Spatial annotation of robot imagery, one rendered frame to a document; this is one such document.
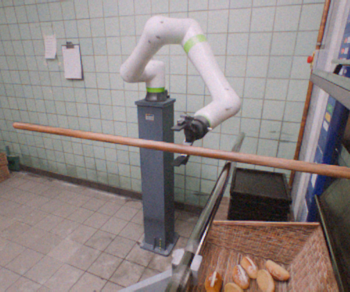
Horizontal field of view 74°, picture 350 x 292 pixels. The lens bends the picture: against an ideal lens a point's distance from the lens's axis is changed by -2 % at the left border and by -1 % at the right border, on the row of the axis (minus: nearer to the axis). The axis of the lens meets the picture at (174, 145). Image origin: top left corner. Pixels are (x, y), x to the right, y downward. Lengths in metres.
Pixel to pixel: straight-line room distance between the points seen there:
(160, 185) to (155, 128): 0.42
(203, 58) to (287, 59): 0.89
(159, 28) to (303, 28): 1.07
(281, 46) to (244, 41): 0.26
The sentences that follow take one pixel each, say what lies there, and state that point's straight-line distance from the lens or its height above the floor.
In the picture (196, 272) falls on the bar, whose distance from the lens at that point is 0.41.
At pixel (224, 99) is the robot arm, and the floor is 1.31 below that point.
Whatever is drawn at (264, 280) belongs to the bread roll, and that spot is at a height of 0.64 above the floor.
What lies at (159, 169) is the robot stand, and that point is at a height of 0.74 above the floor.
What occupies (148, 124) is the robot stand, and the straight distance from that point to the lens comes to 1.55.
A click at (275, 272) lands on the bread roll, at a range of 1.19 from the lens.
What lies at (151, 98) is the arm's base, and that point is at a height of 1.22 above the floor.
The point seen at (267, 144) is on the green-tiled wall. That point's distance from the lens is 1.99.
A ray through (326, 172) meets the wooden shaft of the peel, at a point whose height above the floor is 1.20.
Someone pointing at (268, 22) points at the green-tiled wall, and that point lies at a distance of 1.89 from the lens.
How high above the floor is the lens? 1.48
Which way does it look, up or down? 21 degrees down
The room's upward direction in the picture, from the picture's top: straight up
